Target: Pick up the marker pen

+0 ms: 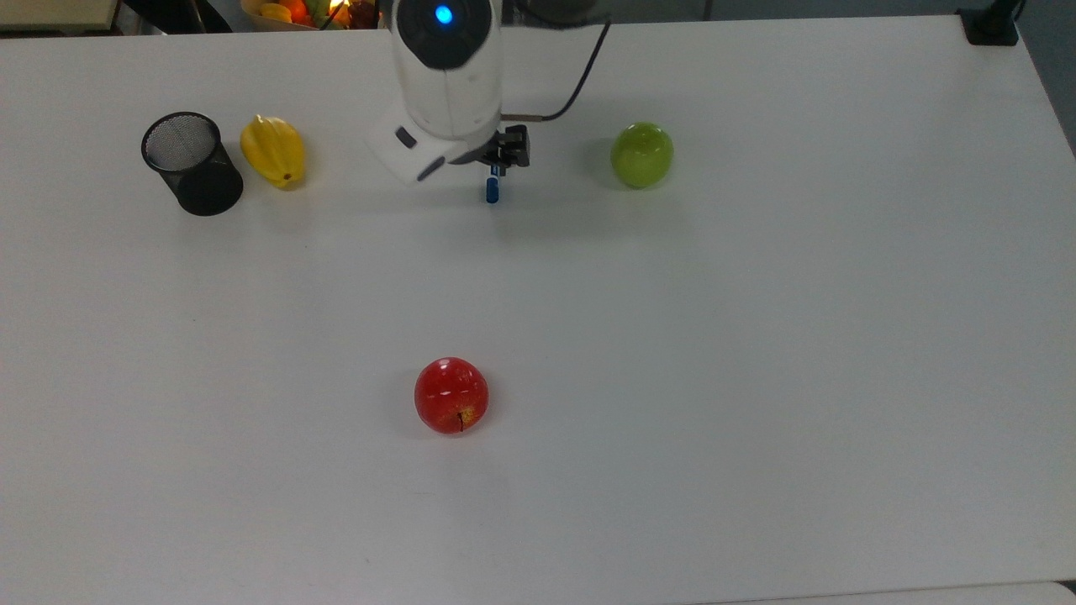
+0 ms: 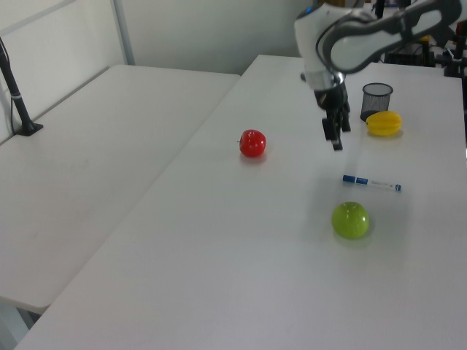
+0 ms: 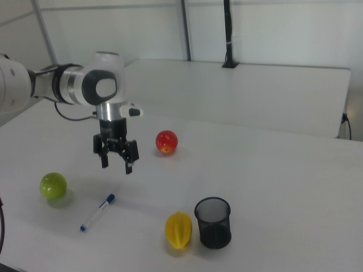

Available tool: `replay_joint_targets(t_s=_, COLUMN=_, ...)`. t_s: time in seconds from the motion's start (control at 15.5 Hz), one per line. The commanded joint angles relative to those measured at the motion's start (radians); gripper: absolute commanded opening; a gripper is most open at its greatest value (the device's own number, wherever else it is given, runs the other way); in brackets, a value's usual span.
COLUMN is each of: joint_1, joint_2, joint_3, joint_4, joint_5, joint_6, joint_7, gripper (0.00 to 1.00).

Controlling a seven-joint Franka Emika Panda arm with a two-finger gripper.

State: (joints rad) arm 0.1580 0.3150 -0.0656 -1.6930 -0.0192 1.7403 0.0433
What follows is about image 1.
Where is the black clamp base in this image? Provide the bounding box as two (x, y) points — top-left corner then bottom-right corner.
(957, 0), (1026, 47)

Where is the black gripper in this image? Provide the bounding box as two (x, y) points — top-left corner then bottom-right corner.
(476, 124), (531, 168)

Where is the bowl of toy fruit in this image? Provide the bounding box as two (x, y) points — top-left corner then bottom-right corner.
(240, 0), (381, 32)

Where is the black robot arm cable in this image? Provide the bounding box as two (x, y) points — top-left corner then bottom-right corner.
(501, 18), (613, 124)

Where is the red toy apple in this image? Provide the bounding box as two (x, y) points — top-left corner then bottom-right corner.
(414, 357), (490, 435)

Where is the black mesh pen cup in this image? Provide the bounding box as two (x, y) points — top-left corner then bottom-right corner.
(140, 112), (245, 218)

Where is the green toy apple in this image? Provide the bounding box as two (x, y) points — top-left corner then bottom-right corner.
(609, 122), (675, 190)

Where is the yellow toy starfruit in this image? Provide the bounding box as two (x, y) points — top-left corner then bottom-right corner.
(240, 114), (307, 190)

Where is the beige box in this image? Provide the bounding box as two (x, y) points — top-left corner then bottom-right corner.
(0, 0), (121, 34)

